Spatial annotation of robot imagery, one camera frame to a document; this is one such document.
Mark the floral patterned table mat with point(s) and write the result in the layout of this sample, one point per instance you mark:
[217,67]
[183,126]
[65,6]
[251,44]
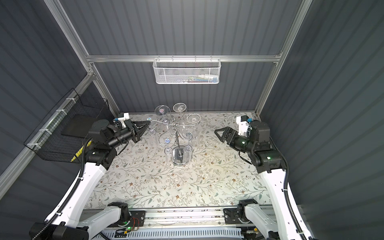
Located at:
[144,177]

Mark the chrome wine glass rack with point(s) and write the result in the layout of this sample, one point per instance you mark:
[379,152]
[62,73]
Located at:
[182,152]

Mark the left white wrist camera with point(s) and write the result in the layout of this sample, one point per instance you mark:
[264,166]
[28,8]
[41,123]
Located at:
[120,120]

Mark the black wire basket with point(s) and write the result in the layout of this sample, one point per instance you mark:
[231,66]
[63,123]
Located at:
[62,135]

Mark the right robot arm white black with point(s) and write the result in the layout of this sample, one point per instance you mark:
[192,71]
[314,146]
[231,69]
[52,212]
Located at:
[253,138]

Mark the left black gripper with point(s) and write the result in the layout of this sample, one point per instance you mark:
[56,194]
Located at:
[136,133]

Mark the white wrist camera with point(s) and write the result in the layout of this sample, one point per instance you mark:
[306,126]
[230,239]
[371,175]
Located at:
[243,125]
[120,120]

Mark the white wire mesh basket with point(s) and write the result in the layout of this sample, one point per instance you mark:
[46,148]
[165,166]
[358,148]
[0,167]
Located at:
[166,73]

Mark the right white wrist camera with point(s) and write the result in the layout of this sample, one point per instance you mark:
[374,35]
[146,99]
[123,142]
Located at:
[243,125]

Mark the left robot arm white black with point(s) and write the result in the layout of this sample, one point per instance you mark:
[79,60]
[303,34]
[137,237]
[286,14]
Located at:
[97,154]

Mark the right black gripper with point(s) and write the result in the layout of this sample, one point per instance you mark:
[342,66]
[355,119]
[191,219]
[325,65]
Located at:
[228,130]

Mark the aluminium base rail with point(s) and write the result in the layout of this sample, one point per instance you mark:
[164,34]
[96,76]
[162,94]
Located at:
[180,217]

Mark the items in white basket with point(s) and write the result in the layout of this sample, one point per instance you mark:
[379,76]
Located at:
[200,79]

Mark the yellow black striped item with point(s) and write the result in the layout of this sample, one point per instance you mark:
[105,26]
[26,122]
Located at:
[79,152]

